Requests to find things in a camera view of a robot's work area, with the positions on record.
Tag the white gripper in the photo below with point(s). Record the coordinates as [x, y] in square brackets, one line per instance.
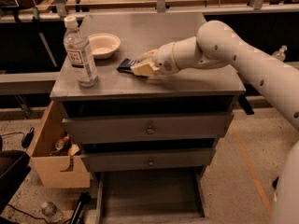
[164, 60]

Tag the dark blue rxbar wrapper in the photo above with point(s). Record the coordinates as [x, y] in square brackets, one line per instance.
[125, 66]

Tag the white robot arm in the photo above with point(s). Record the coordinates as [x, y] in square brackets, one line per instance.
[216, 45]

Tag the grey top drawer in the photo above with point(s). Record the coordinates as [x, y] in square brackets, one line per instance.
[134, 128]

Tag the grey three-drawer cabinet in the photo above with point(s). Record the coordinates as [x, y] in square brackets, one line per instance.
[139, 33]

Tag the grey middle drawer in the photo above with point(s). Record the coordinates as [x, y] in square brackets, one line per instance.
[145, 160]

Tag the grey open bottom drawer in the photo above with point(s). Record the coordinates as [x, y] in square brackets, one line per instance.
[165, 196]

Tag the white paper bowl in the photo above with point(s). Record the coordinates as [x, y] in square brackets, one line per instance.
[104, 45]

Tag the clear plastic water bottle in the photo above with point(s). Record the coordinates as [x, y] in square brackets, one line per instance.
[79, 53]

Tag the bottle inside wooden crate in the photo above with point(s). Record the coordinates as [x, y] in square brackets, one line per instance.
[62, 143]

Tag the clear soap dispenser bottle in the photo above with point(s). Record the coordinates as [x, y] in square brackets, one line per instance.
[281, 53]

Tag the wooden crate on floor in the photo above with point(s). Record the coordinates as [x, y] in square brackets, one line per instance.
[55, 172]

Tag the black bin at left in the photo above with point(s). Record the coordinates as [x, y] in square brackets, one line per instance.
[14, 167]

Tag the black chair caster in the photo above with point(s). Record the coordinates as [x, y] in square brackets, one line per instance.
[275, 183]

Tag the plastic bottle on floor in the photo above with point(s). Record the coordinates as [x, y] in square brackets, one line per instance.
[52, 212]

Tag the black power adapter with cable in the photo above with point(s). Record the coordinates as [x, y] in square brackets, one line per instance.
[26, 137]

